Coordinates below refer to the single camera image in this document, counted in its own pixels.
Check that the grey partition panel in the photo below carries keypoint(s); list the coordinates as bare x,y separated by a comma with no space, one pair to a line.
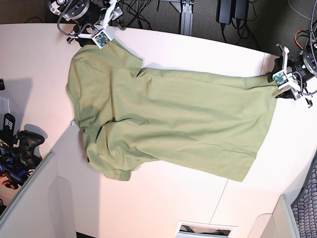
42,208
278,224

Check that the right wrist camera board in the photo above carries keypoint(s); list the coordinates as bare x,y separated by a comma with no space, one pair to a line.
102,38

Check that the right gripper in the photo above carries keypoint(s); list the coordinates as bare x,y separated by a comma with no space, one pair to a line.
89,18

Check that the black remote control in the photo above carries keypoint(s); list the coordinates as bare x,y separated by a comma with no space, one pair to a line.
8,129

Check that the blue orange clamp tools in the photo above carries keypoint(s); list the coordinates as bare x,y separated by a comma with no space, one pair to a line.
12,168

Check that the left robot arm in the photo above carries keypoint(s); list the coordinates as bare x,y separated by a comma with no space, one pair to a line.
305,38

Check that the black game controller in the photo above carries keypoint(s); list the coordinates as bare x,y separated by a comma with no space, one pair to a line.
28,141

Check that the white paper sheet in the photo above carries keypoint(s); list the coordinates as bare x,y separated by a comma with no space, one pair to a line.
4,105

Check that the aluminium frame post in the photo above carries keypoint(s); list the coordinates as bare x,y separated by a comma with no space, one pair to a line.
186,10

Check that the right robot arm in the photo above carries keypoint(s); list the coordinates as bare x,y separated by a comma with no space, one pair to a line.
53,6

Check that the green t-shirt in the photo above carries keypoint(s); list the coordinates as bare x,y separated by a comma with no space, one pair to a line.
130,115

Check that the black power adapter right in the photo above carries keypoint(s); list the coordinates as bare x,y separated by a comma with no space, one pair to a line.
241,8

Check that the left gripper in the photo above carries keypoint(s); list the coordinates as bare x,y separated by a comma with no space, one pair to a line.
298,72

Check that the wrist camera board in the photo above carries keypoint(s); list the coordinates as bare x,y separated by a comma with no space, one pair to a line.
280,79
102,38

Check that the white cable grommet tray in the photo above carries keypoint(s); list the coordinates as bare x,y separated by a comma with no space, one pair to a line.
200,230

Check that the black power adapter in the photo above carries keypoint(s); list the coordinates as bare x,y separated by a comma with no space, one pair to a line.
223,13
241,8

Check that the grey partition panel left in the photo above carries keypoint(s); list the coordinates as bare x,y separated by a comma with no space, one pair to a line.
42,208

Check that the black power adapter left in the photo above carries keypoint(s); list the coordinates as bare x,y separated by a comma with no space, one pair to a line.
223,13

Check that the grey partition panel right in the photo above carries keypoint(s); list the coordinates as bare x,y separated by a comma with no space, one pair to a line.
278,224

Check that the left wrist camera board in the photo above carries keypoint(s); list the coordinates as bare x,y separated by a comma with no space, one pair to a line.
280,79

